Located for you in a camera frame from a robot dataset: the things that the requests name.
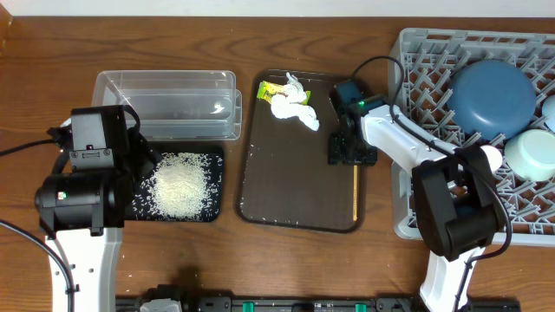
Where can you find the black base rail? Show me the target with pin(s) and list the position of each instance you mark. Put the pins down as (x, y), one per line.
(172, 298)

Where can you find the white rice pile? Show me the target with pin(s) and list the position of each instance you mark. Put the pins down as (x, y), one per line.
(180, 184)

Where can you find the dark blue plate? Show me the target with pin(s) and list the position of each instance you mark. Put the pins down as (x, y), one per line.
(491, 97)

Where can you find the yellow green snack wrapper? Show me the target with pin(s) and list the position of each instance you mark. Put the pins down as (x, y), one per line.
(266, 92)

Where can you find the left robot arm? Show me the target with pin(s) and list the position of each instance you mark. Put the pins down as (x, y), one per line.
(82, 203)

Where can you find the mint green bowl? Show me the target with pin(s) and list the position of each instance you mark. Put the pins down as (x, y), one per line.
(531, 155)

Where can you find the black plastic tray bin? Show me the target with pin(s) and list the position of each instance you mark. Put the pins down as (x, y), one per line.
(212, 182)

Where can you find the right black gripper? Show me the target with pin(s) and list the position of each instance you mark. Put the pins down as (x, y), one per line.
(335, 153)

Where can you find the pink plastic cup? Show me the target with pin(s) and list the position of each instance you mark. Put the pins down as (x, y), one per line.
(494, 157)

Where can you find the wooden chopstick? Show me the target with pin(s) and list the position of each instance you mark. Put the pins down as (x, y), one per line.
(355, 192)

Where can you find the light blue bowl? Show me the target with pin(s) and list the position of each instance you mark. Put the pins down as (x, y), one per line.
(548, 112)

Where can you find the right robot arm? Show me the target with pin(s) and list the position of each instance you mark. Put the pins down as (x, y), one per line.
(457, 209)

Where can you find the crumpled white tissue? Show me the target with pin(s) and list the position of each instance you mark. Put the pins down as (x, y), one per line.
(289, 103)

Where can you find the clear plastic bin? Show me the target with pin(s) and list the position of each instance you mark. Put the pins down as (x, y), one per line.
(176, 104)

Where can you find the dark brown serving tray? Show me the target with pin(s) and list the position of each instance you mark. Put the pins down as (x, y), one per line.
(286, 179)

